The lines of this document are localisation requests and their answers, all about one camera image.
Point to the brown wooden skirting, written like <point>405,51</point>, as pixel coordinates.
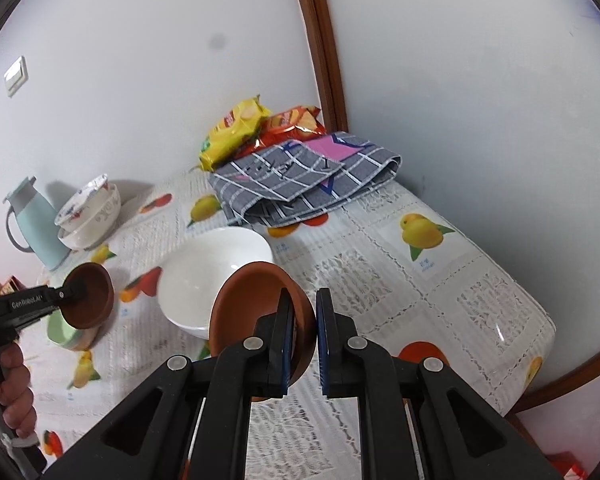
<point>570,380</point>

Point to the green square plate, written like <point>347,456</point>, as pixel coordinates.
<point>62,334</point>

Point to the person's left hand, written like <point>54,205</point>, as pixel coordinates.
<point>17,395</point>

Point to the white light switch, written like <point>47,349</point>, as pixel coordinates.
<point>16,76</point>

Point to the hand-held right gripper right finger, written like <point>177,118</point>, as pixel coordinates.
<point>325,345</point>

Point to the small brown bowl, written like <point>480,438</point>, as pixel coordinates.
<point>250,300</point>
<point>95,297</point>

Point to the red packet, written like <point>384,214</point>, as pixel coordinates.
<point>567,467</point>

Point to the white patterned-base bowl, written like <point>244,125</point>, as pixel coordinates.
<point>200,280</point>

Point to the grey checked cloth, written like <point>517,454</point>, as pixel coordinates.
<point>290,190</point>

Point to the orange snack bag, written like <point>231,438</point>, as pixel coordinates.
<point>290,125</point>

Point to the blue patterned ceramic bowl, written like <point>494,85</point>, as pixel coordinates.
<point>82,200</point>

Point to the fruit printed tablecloth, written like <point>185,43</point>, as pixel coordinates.
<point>380,285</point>

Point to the brown wooden door frame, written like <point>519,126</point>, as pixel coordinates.
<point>320,45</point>

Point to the patterned brown box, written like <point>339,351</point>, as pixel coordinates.
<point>10,286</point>

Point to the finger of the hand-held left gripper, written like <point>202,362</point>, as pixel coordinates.
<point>70,295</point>

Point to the large white ceramic bowl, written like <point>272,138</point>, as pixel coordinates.
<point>97,230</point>

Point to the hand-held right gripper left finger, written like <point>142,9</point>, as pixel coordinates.
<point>285,345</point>

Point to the yellow snack bag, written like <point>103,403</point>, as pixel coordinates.
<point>230,135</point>

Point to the light blue thermos jug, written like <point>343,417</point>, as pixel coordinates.
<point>40,230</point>

